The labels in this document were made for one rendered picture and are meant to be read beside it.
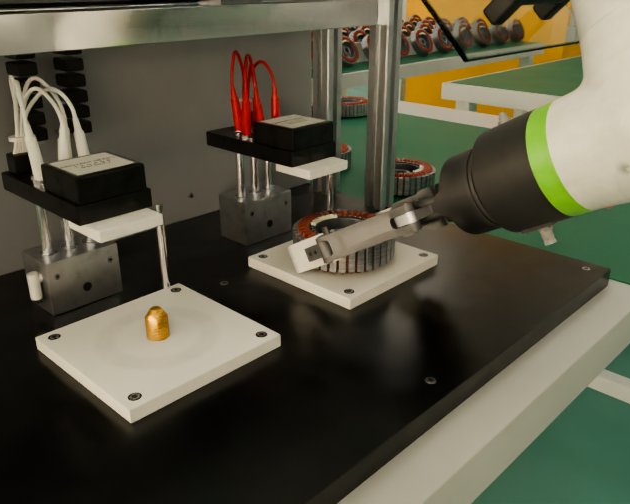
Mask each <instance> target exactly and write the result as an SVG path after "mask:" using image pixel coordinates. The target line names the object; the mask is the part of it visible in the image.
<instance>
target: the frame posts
mask: <svg viewBox="0 0 630 504"><path fill-rule="evenodd" d="M402 15H403V0H383V22H382V25H371V26H370V40H369V73H368V105H367V137H366V170H365V202H364V206H366V207H372V206H374V209H377V210H383V209H385V208H386V207H391V206H392V204H393V199H394V179H395V158H396V138H397V117H398V97H399V76H400V56H401V35H402ZM341 91H342V28H335V29H323V30H313V117H314V118H319V119H324V120H329V121H333V141H335V142H336V156H334V157H335V158H339V159H340V155H341ZM313 191H315V192H320V191H322V194H325V195H327V175H326V176H322V177H319V178H316V179H314V180H313ZM338 191H340V171H339V172H335V173H334V192H338Z"/></svg>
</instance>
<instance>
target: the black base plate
mask: <svg viewBox="0 0 630 504"><path fill-rule="evenodd" d="M289 189H290V190H291V230H289V231H287V232H284V233H281V234H278V235H276V236H273V237H270V238H267V239H265V240H262V241H259V242H256V243H254V244H251V245H248V246H246V245H244V244H241V243H239V242H236V241H234V240H231V239H229V238H226V237H224V236H221V225H220V210H217V211H213V212H210V213H207V214H203V215H200V216H197V217H194V218H190V219H187V220H184V221H180V222H177V223H174V224H171V225H167V226H165V235H166V246H167V256H168V267H169V277H170V286H172V285H175V284H178V283H180V284H182V285H184V286H186V287H187V288H189V289H191V290H193V291H195V292H197V293H199V294H201V295H203V296H205V297H207V298H209V299H211V300H213V301H215V302H217V303H219V304H221V305H223V306H225V307H227V308H229V309H231V310H233V311H235V312H237V313H239V314H241V315H243V316H245V317H247V318H249V319H251V320H253V321H255V322H257V323H259V324H261V325H263V326H265V327H267V328H269V329H270V330H272V331H274V332H276V333H278V334H280V336H281V346H279V347H277V348H276V349H274V350H272V351H270V352H268V353H266V354H264V355H262V356H260V357H258V358H256V359H254V360H252V361H251V362H249V363H247V364H245V365H243V366H241V367H239V368H237V369H235V370H233V371H231V372H229V373H228V374H226V375H224V376H222V377H220V378H218V379H216V380H214V381H212V382H210V383H208V384H206V385H204V386H203V387H201V388H199V389H197V390H195V391H193V392H191V393H189V394H187V395H185V396H183V397H181V398H179V399H178V400H176V401H174V402H172V403H170V404H168V405H166V406H164V407H162V408H160V409H158V410H156V411H155V412H153V413H151V414H149V415H147V416H145V417H143V418H141V419H139V420H137V421H135V422H133V423H130V422H129V421H127V420H126V419H125V418H124V417H122V416H121V415H120V414H119V413H117V412H116V411H115V410H114V409H112V408H111V407H110V406H109V405H107V404H106V403H105V402H104V401H102V400H101V399H100V398H99V397H97V396H96V395H95V394H94V393H92V392H91V391H90V390H89V389H87V388H86V387H85V386H83V385H82V384H81V383H80V382H78V381H77V380H76V379H75V378H73V377H72V376H71V375H70V374H68V373H67V372H66V371H65V370H63V369H62V368H61V367H60V366H58V365H57V364H56V363H55V362H53V361H52V360H51V359H50V358H48V357H47V356H46V355H45V354H43V353H42V352H41V351H40V350H38V349H37V344H36V339H35V338H36V337H38V336H40V335H43V334H46V333H48V332H51V331H54V330H56V329H59V328H62V327H64V326H67V325H69V324H72V323H75V322H77V321H80V320H83V319H85V318H88V317H91V316H93V315H96V314H99V313H101V312H104V311H106V310H109V309H112V308H114V307H117V306H120V305H122V304H125V303H128V302H130V301H133V300H135V299H138V298H141V297H143V296H146V295H149V294H151V293H154V292H157V291H159V290H162V279H161V269H160V259H159V249H158V240H157V230H156V229H154V230H151V231H148V232H144V233H141V234H138V235H134V236H131V237H128V238H125V239H121V240H118V241H115V242H116V243H117V249H118V256H119V264H120V272H121V280H122V288H123V291H122V292H119V293H116V294H114V295H111V296H108V297H105V298H103V299H100V300H97V301H94V302H92V303H89V304H86V305H83V306H81V307H78V308H75V309H72V310H70V311H67V312H64V313H61V314H59V315H56V316H53V315H52V314H50V313H49V312H47V311H46V310H44V309H43V308H42V307H40V306H39V305H37V304H34V303H33V301H32V300H31V299H30V293H29V288H28V283H27V278H26V272H25V269H23V270H19V271H16V272H13V273H9V274H6V275H3V276H0V504H337V503H338V502H340V501H341V500H342V499H343V498H345V497H346V496H347V495H348V494H350V493H351V492H352V491H353V490H355V489H356V488H357V487H358V486H360V485H361V484H362V483H363V482H364V481H366V480H367V479H368V478H369V477H371V476H372V475H373V474H374V473H376V472H377V471H378V470H379V469H381V468H382V467H383V466H384V465H386V464H387V463H388V462H389V461H391V460H392V459H393V458H394V457H396V456H397V455H398V454H399V453H401V452H402V451H403V450H404V449H406V448H407V447H408V446H409V445H410V444H412V443H413V442H414V441H415V440H417V439H418V438H419V437H420V436H422V435H423V434H424V433H425V432H427V431H428V430H429V429H430V428H432V427H433V426H434V425H435V424H437V423H438V422H439V421H440V420H442V419H443V418H444V417H445V416H447V415H448V414H449V413H450V412H452V411H453V410H454V409H455V408H456V407H458V406H459V405H460V404H461V403H463V402H464V401H465V400H466V399H468V398H469V397H470V396H471V395H473V394H474V393H475V392H476V391H478V390H479V389H480V388H481V387H483V386H484V385H485V384H486V383H488V382H489V381H490V380H491V379H493V378H494V377H495V376H496V375H498V374H499V373H500V372H501V371H502V370H504V369H505V368H506V367H507V366H509V365H510V364H511V363H512V362H514V361H515V360H516V359H517V358H519V357H520V356H521V355H522V354H524V353H525V352H526V351H527V350H529V349H530V348H531V347H532V346H534V345H535V344H536V343H537V342H539V341H540V340H541V339H542V338H544V337H545V336H546V335H547V334H548V333H550V332H551V331H552V330H553V329H555V328H556V327H557V326H558V325H560V324H561V323H562V322H563V321H565V320H566V319H567V318H568V317H570V316H571V315H572V314H573V313H575V312H576V311H577V310H578V309H580V308H581V307H582V306H583V305H585V304H586V303H587V302H588V301H590V300H591V299H592V298H593V297H594V296H596V295H597V294H598V293H599V292H601V291H602V290H603V289H604V288H606V287H607V286H608V282H609V276H610V271H611V269H610V268H606V267H603V266H599V265H596V264H592V263H589V262H585V261H582V260H578V259H575V258H571V257H567V256H564V255H560V254H557V253H553V252H550V251H546V250H543V249H539V248H536V247H532V246H529V245H525V244H521V243H518V242H514V241H511V240H507V239H504V238H500V237H497V236H493V235H490V234H486V233H482V234H470V233H467V232H465V231H463V230H462V229H460V228H459V227H458V226H457V225H454V224H451V223H448V225H446V226H443V227H441V228H438V229H436V230H431V229H428V230H425V231H423V232H420V233H417V234H415V235H412V236H409V237H403V236H399V237H396V238H395V241H396V242H399V243H402V244H405V245H408V246H412V247H415V248H418V249H421V250H424V251H427V252H430V253H433V254H436V255H438V262H437V265H435V266H433V267H431V268H429V269H427V270H425V271H423V272H422V273H420V274H418V275H416V276H414V277H412V278H410V279H408V280H406V281H404V282H402V283H400V284H399V285H397V286H395V287H393V288H391V289H389V290H387V291H385V292H383V293H381V294H379V295H377V296H375V297H374V298H372V299H370V300H368V301H366V302H364V303H362V304H360V305H358V306H356V307H354V308H352V309H347V308H345V307H343V306H340V305H338V304H336V303H333V302H331V301H329V300H326V299H324V298H322V297H319V296H317V295H315V294H312V293H310V292H308V291H305V290H303V289H301V288H298V287H296V286H294V285H291V284H289V283H287V282H284V281H282V280H280V279H277V278H275V277H273V276H270V275H268V274H266V273H263V272H261V271H259V270H256V269H254V268H252V267H249V265H248V257H249V256H252V255H254V254H257V253H260V252H262V251H265V250H267V249H270V248H273V247H275V246H278V245H281V244H283V243H286V242H289V241H291V240H293V226H294V224H295V223H296V222H297V221H298V220H300V219H302V218H305V216H309V215H310V214H315V213H316V212H320V213H321V212H322V211H326V212H327V195H325V194H322V191H320V192H315V191H313V184H309V183H305V184H302V185H299V186H296V187H292V188H289Z"/></svg>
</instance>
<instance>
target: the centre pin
mask: <svg viewBox="0 0 630 504"><path fill-rule="evenodd" d="M145 326H146V334H147V339H148V340H150V341H162V340H165V339H167V338H168V337H169V336H170V332H169V322H168V314H167V313H166V312H165V311H164V310H163V309H162V308H161V307H160V306H153V307H151V308H150V309H149V311H148V312H147V314H146V315H145Z"/></svg>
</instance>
